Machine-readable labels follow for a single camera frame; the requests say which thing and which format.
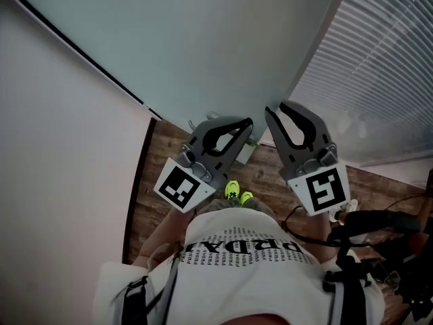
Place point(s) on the black door frame strip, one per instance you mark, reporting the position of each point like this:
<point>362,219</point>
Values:
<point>84,54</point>

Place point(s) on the person's left neon green shoe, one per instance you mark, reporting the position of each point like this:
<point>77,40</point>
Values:
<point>232,189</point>

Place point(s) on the person's right forearm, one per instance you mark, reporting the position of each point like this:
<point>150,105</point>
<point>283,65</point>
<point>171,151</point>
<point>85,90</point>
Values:
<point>314,229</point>

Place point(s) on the grey patterned shorts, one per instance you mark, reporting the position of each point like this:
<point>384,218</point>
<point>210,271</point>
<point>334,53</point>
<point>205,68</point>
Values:
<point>257,208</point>

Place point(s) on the metal door floor fitting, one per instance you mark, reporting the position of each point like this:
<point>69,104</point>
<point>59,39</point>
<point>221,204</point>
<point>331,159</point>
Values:
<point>245,152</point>

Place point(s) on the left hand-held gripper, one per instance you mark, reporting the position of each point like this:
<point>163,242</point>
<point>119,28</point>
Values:
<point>184,188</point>

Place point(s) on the frosted glass door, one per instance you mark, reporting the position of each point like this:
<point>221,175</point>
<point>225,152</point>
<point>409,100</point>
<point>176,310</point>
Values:
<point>189,42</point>

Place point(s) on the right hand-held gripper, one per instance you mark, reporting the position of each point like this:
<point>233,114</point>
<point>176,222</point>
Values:
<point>324,188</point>

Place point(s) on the black equipment stand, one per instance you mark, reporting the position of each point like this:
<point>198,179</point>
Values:
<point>419,283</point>

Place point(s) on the person's right neon green shoe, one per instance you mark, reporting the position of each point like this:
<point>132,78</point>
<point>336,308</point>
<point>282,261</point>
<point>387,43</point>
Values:
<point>246,198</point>

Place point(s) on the white printed t-shirt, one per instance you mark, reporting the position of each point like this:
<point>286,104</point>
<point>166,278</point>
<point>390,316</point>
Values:
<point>243,283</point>

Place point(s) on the striped frosted glass partition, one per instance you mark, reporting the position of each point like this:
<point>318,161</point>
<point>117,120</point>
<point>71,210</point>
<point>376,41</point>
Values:
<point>382,63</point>

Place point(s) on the person's neon green shoe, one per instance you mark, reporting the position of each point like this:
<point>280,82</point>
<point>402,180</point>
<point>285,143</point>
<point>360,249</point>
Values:
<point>232,189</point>
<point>246,198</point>

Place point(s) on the person's left forearm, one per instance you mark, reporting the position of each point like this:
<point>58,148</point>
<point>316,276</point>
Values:
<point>162,235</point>

